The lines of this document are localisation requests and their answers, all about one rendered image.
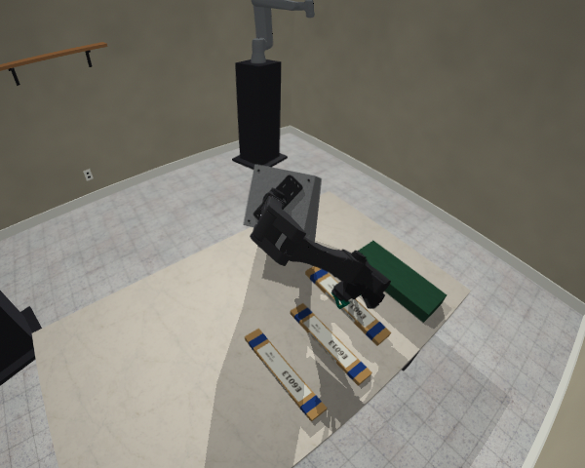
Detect cream welding electrode pack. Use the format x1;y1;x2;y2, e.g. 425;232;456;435
245;329;327;422

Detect white welding electrode pack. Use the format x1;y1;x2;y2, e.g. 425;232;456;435
291;303;372;386
305;266;391;346

